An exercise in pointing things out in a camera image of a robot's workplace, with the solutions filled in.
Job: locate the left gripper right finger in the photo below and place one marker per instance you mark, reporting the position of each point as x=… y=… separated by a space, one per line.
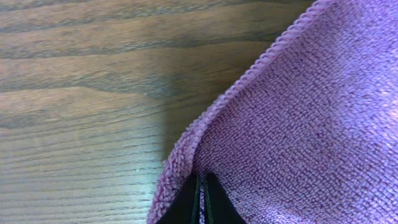
x=218 y=207

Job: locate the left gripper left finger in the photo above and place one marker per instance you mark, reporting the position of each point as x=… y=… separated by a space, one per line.
x=185 y=209

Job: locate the purple cloth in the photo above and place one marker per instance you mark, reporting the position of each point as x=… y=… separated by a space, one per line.
x=309 y=133

